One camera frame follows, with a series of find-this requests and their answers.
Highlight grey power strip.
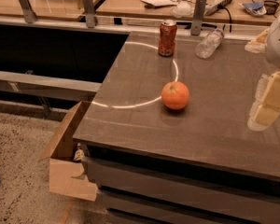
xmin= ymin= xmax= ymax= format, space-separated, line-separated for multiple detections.
xmin=204 ymin=0 xmax=232 ymax=16

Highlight clear plastic water bottle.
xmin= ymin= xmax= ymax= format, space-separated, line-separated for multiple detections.
xmin=195 ymin=29 xmax=224 ymax=59

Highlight red soda can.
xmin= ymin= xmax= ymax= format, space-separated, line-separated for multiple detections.
xmin=158 ymin=20 xmax=177 ymax=57

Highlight small bottle in box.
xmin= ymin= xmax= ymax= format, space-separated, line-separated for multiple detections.
xmin=73 ymin=144 xmax=84 ymax=162

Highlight grey metal rail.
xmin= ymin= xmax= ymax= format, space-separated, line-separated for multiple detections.
xmin=0 ymin=71 xmax=101 ymax=101

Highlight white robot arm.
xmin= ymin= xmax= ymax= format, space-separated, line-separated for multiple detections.
xmin=251 ymin=15 xmax=280 ymax=126

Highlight grey metal bracket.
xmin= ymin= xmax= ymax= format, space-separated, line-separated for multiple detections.
xmin=190 ymin=0 xmax=206 ymax=35
xmin=18 ymin=0 xmax=37 ymax=23
xmin=82 ymin=0 xmax=96 ymax=28

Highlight cardboard box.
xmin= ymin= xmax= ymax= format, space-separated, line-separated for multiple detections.
xmin=39 ymin=101 xmax=97 ymax=202

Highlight blue white packet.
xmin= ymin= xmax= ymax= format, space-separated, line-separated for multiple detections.
xmin=241 ymin=2 xmax=267 ymax=17

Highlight black cable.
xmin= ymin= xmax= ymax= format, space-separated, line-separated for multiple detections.
xmin=217 ymin=4 xmax=233 ymax=34

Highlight grey drawer cabinet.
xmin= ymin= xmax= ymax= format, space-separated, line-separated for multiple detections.
xmin=82 ymin=145 xmax=280 ymax=224

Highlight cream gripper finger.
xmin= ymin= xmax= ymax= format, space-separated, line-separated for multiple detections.
xmin=254 ymin=105 xmax=280 ymax=126

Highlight grey metal bracket middle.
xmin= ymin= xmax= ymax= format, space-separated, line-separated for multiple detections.
xmin=82 ymin=0 xmax=96 ymax=28

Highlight orange fruit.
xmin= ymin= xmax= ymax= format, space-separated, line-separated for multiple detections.
xmin=161 ymin=81 xmax=189 ymax=110

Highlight grey metal bracket right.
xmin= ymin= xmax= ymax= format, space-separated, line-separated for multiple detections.
xmin=190 ymin=0 xmax=206 ymax=35

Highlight white mask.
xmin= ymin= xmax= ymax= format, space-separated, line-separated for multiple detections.
xmin=171 ymin=1 xmax=193 ymax=18

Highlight white papers stack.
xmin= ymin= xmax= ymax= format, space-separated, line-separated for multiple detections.
xmin=140 ymin=0 xmax=178 ymax=8

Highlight grey metal bracket left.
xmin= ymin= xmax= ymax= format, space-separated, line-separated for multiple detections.
xmin=18 ymin=0 xmax=37 ymax=23

